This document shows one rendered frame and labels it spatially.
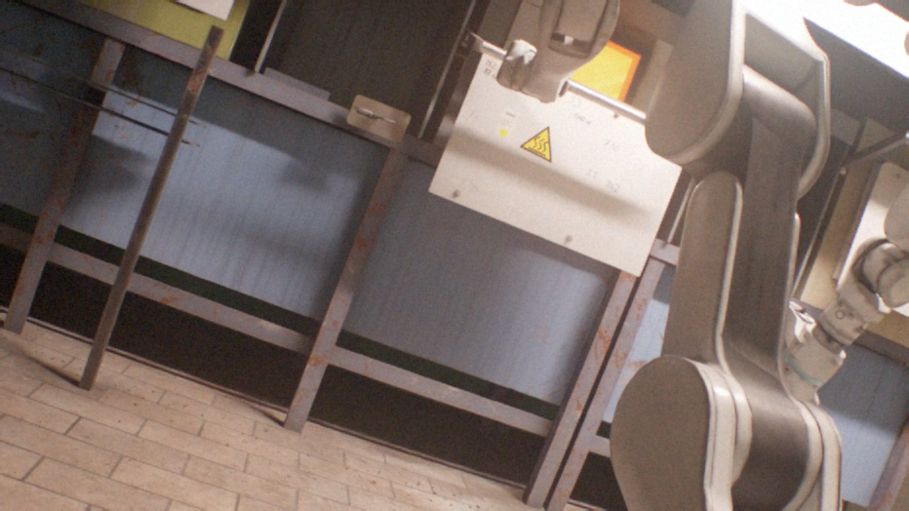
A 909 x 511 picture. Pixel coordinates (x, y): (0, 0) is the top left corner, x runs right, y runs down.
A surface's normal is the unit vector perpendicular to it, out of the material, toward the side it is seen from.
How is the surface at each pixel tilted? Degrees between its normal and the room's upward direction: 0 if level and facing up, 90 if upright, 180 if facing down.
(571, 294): 90
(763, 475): 97
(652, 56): 90
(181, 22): 90
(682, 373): 78
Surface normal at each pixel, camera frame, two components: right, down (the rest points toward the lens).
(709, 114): -0.73, -0.14
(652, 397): -0.85, -0.33
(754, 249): 0.45, -0.13
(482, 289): 0.19, 0.11
